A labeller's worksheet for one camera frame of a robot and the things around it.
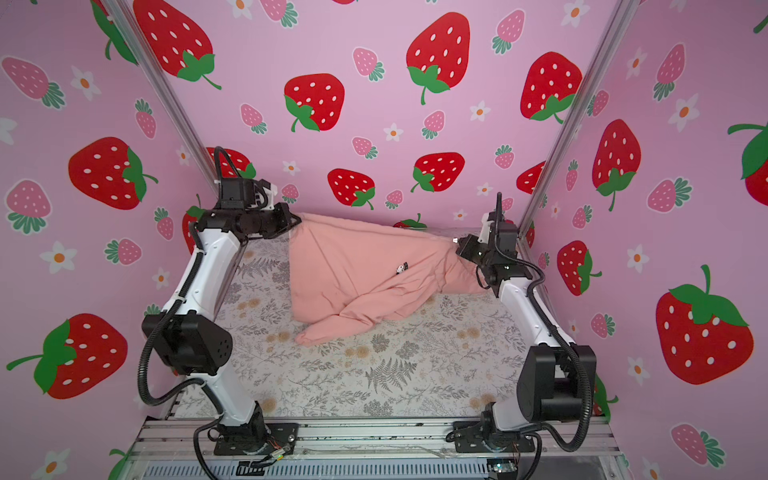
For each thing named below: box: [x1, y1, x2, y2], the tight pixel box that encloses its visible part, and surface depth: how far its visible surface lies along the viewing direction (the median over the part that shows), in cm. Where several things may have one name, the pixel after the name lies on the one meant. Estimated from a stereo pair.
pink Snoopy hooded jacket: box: [288, 213, 489, 346], surface depth 90 cm
